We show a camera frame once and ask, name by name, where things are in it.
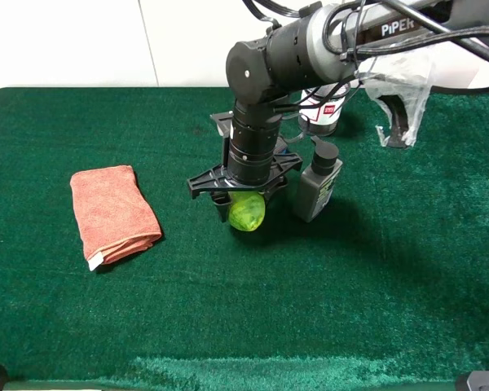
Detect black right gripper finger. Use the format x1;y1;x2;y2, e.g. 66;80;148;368
210;191;231;222

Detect black mesh pen holder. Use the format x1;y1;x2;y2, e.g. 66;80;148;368
298;82;350;137

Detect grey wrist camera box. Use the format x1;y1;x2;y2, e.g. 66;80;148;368
209;111;233;138

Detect blue whiteboard eraser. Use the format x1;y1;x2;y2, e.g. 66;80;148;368
274;137;289;155

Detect grey pump bottle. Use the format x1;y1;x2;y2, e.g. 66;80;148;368
294;135;343;222

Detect green carpet table cover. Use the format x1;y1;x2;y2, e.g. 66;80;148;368
0;89;489;390

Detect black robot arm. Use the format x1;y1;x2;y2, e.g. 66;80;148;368
187;1;489;221

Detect folded orange towel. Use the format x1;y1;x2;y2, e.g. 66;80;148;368
70;165;162;271

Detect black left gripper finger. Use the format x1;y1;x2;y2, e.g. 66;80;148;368
261;178;289;205

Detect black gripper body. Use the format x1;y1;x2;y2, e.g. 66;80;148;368
187;153;302;199

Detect clear plastic wrap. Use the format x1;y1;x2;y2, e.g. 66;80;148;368
357;47;436;149

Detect green round fruit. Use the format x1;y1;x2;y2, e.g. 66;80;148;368
228;191;266;232

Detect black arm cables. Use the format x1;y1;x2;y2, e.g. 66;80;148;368
242;0;489;123

